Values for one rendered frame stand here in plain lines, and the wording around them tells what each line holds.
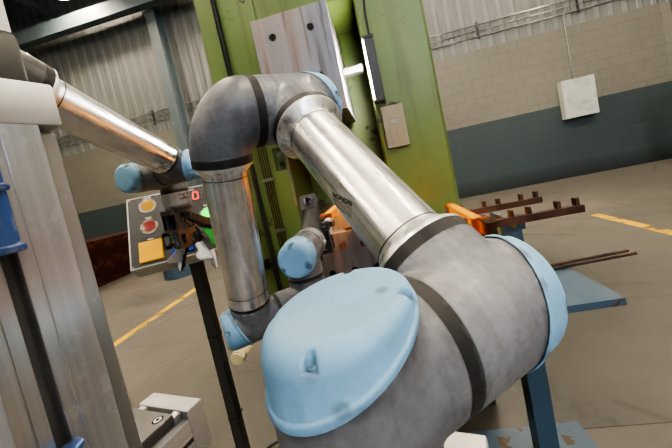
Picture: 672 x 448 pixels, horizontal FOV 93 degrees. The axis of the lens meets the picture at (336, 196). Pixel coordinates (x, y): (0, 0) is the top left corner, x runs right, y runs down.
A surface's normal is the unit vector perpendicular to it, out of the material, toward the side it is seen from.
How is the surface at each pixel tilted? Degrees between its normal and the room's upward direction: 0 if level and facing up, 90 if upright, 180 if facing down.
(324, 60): 90
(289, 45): 90
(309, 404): 87
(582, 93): 90
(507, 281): 47
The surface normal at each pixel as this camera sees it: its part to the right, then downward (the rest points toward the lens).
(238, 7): -0.14, 0.11
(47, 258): 0.90, -0.16
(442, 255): -0.30, -0.54
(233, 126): 0.36, 0.32
